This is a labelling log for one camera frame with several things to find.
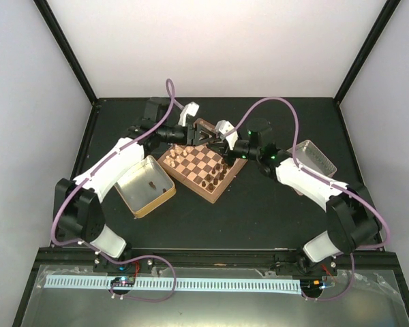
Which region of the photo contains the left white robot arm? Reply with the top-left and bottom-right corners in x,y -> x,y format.
50,97 -> 216,272

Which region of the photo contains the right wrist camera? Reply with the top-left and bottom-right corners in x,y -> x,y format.
215,120 -> 239,148

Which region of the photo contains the black mounting rail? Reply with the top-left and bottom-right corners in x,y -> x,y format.
37,247 -> 396,273

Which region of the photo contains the wooden chess board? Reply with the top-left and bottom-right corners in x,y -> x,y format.
157,117 -> 249,204

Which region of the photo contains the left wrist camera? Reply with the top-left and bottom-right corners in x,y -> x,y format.
178,102 -> 200,127

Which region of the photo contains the controller board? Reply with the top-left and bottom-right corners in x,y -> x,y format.
110,277 -> 136,287
300,279 -> 335,290

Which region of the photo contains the right controller board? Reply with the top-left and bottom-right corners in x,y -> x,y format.
300,279 -> 335,290

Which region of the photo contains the left controller board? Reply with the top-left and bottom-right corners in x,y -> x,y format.
110,277 -> 136,287

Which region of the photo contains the silver metal tray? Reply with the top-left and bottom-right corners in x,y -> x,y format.
295,140 -> 337,178

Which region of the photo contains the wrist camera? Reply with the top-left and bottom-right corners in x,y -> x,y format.
178,102 -> 200,127
215,120 -> 239,148

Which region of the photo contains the white slotted cable duct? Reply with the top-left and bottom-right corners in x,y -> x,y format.
44,275 -> 301,295

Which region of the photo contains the yellow tin box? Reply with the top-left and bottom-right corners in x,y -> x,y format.
115,155 -> 177,219

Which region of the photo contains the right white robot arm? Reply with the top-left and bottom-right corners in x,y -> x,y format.
208,119 -> 381,275

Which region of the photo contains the purple cable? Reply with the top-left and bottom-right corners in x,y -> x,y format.
231,97 -> 392,249
50,78 -> 185,247

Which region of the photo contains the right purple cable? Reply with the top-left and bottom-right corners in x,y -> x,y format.
231,97 -> 392,249

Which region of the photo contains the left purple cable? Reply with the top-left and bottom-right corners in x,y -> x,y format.
50,78 -> 185,247

